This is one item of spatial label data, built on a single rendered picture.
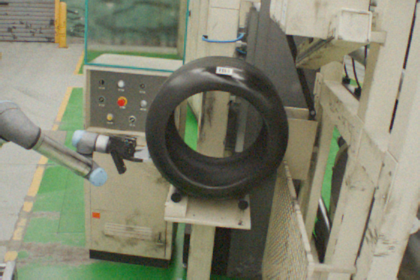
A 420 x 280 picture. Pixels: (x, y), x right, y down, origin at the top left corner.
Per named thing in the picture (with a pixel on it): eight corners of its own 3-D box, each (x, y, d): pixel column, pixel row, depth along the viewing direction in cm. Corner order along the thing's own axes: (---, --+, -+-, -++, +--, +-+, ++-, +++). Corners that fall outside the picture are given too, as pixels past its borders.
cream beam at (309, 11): (268, 17, 187) (271, -17, 182) (323, 24, 186) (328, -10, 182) (283, 34, 130) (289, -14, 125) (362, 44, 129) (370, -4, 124)
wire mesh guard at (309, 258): (261, 266, 234) (280, 151, 211) (264, 266, 234) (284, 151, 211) (272, 410, 149) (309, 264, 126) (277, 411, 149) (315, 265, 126)
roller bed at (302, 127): (273, 161, 224) (281, 106, 214) (301, 163, 224) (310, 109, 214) (276, 177, 205) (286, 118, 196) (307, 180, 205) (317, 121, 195)
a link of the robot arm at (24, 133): (16, 112, 142) (115, 171, 175) (8, 103, 150) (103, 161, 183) (-4, 140, 141) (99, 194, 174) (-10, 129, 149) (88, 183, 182)
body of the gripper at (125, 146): (135, 144, 178) (106, 137, 178) (131, 163, 181) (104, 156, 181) (139, 137, 185) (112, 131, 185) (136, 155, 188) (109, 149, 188)
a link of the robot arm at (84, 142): (75, 145, 188) (78, 127, 186) (99, 150, 188) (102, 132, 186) (69, 150, 180) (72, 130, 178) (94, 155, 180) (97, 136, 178)
